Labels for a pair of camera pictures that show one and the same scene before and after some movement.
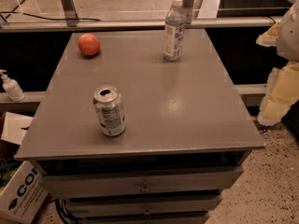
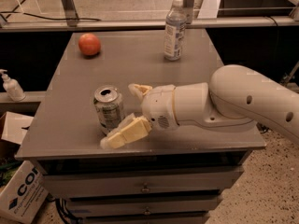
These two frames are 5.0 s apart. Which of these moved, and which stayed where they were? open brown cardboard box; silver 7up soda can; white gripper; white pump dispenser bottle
Moved: white gripper
Stayed: silver 7up soda can; open brown cardboard box; white pump dispenser bottle
